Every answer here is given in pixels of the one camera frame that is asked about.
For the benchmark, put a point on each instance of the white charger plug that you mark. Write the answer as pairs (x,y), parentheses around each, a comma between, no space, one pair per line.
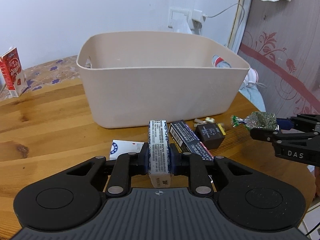
(196,19)

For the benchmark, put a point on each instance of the white bearing picture box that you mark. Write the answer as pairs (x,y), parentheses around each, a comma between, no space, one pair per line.
(119,147)

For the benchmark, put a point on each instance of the beige plastic storage bin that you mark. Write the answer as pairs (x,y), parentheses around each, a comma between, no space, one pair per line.
(133,77)

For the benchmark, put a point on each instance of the white wall socket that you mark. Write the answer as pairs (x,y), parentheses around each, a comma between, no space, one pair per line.
(178,14)

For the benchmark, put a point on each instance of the red milk carton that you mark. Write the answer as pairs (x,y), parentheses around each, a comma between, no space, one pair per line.
(12,72)

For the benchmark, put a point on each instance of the green seaweed snack bag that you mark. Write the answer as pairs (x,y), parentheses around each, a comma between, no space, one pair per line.
(256,119)

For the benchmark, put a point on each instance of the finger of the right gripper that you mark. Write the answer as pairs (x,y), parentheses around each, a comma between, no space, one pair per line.
(301,122)
(278,137)

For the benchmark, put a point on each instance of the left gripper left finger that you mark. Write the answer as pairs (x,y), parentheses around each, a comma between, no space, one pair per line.
(121,171)

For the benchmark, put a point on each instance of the blue white porcelain-pattern box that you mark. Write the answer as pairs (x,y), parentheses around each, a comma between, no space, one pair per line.
(159,154)

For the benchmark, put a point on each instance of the dark long carton box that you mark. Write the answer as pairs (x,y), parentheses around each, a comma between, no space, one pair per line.
(187,141)

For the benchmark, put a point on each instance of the floral patterned cloth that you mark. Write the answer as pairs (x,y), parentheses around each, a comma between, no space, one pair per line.
(51,73)

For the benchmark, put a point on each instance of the beige clothes peg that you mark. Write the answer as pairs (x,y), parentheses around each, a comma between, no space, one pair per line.
(207,120)

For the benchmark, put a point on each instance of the white bed headboard frame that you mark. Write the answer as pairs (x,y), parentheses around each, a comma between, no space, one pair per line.
(239,25)

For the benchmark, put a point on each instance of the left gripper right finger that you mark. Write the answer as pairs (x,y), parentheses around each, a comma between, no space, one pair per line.
(197,170)

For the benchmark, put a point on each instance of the black cube box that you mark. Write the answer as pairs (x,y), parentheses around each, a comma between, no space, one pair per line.
(211,135)

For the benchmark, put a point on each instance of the light blue blanket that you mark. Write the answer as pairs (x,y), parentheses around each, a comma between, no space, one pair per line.
(254,96)

